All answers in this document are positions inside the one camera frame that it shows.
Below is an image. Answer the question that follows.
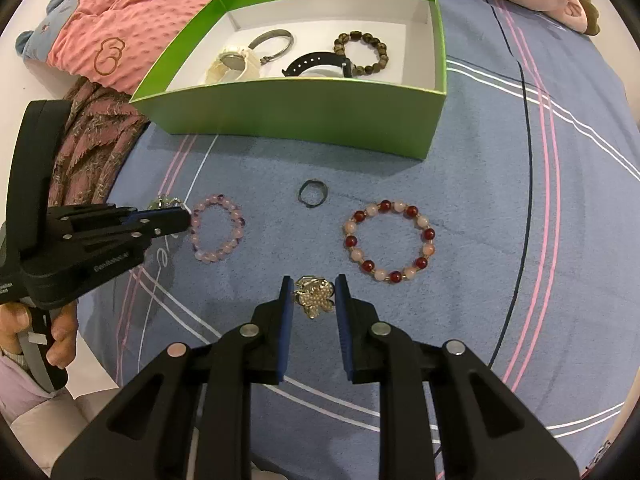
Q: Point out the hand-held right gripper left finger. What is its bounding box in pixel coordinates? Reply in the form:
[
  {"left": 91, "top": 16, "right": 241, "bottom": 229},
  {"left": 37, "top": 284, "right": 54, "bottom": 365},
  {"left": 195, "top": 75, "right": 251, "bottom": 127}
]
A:
[{"left": 50, "top": 275, "right": 296, "bottom": 480}]

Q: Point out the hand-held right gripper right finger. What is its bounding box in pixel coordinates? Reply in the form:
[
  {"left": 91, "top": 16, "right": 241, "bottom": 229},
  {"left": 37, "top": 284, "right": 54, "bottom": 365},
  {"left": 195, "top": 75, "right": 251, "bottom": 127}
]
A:
[{"left": 334, "top": 274, "right": 581, "bottom": 480}]

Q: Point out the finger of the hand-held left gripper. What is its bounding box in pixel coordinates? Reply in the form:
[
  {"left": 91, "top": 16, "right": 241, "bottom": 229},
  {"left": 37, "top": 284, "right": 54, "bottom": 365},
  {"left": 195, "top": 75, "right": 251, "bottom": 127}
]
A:
[
  {"left": 47, "top": 203, "right": 152, "bottom": 223},
  {"left": 54, "top": 209, "right": 193, "bottom": 259}
]

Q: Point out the green gem brooch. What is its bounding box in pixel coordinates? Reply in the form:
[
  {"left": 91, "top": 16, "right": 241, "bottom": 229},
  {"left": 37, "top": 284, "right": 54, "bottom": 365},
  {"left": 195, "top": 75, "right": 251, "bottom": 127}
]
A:
[{"left": 149, "top": 196, "right": 188, "bottom": 213}]

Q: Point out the gold pearl flower brooch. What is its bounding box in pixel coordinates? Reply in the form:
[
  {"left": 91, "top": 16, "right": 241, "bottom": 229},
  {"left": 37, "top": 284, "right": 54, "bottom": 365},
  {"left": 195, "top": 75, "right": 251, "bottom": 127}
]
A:
[{"left": 291, "top": 275, "right": 335, "bottom": 321}]

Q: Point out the pale pink bead bracelet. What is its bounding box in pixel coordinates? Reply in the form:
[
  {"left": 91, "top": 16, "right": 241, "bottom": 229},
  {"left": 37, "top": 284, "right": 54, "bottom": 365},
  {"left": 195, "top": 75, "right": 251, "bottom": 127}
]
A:
[{"left": 189, "top": 195, "right": 247, "bottom": 263}]

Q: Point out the red and pink bead bracelet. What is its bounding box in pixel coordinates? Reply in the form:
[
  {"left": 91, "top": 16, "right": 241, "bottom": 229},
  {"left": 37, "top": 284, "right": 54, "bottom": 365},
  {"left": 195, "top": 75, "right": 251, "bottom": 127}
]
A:
[{"left": 342, "top": 200, "right": 438, "bottom": 285}]

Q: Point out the black ring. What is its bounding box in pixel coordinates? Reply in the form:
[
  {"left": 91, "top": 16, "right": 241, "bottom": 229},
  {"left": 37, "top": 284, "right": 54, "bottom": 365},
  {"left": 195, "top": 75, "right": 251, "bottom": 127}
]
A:
[{"left": 298, "top": 179, "right": 330, "bottom": 208}]

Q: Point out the white wrist watch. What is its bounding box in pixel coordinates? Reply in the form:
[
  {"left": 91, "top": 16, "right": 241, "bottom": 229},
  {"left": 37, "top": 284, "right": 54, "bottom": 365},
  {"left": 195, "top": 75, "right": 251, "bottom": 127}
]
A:
[{"left": 205, "top": 45, "right": 263, "bottom": 86}]

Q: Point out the green cardboard box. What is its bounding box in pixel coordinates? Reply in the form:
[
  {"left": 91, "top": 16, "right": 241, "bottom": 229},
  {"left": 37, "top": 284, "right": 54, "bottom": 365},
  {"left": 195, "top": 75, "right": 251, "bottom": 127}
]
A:
[{"left": 129, "top": 0, "right": 448, "bottom": 161}]

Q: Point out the black wrist watch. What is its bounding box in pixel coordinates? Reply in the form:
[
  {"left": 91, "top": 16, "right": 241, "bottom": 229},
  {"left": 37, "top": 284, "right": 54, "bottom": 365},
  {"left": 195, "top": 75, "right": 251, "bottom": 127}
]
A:
[{"left": 281, "top": 52, "right": 356, "bottom": 80}]

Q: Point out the grey metal bangle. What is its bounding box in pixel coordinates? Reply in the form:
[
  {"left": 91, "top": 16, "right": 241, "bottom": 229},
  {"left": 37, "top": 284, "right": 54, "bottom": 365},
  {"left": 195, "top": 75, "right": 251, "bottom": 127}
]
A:
[{"left": 247, "top": 29, "right": 295, "bottom": 66}]

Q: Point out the brown wooden bead bracelet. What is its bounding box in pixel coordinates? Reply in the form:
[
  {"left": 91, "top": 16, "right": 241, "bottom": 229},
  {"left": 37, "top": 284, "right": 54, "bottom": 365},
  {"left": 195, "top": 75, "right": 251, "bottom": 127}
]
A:
[{"left": 332, "top": 31, "right": 390, "bottom": 76}]

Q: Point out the person's left forearm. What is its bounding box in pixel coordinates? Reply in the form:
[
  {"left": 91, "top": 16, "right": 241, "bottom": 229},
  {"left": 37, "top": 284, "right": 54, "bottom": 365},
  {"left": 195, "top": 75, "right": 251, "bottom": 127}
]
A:
[{"left": 0, "top": 352, "right": 76, "bottom": 413}]

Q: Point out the person's left hand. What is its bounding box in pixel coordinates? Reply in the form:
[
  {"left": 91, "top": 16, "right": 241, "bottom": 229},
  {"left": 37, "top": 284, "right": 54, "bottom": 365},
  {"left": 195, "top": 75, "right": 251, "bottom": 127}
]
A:
[{"left": 0, "top": 304, "right": 79, "bottom": 367}]

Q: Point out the brown pink woven scarf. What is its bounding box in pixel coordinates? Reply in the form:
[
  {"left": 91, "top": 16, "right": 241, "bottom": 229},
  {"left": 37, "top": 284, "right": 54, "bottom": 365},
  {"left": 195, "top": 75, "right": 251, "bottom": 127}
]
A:
[{"left": 47, "top": 80, "right": 151, "bottom": 208}]

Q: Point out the blue striped bedsheet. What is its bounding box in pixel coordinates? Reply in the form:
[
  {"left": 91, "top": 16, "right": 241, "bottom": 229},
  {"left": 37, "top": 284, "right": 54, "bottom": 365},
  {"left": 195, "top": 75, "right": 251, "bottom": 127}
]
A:
[{"left": 75, "top": 0, "right": 640, "bottom": 480}]

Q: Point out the person's pale padded clothing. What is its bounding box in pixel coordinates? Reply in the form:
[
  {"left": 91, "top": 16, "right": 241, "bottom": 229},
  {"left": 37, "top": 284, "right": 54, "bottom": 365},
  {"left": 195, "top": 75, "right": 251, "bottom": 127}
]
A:
[{"left": 10, "top": 390, "right": 126, "bottom": 478}]

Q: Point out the pink dotted baby blanket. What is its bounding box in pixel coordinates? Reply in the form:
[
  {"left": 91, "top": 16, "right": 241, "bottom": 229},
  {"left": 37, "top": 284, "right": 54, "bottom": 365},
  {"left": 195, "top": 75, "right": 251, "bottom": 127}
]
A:
[{"left": 15, "top": 0, "right": 273, "bottom": 93}]

